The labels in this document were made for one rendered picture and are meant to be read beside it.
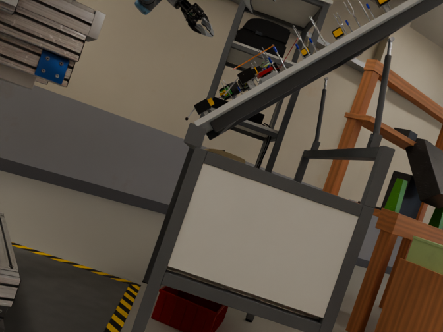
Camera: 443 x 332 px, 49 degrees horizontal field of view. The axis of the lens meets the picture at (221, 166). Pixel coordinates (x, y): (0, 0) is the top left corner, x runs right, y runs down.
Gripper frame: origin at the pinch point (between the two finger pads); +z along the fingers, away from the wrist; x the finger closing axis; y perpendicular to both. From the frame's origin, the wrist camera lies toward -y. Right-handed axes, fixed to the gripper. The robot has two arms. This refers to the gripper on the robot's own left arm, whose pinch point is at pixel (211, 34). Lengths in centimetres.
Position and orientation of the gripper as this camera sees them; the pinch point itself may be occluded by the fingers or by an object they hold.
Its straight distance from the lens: 229.1
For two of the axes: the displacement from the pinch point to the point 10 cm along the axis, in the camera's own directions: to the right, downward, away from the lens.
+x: 7.0, -7.1, 0.5
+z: 7.1, 7.0, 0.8
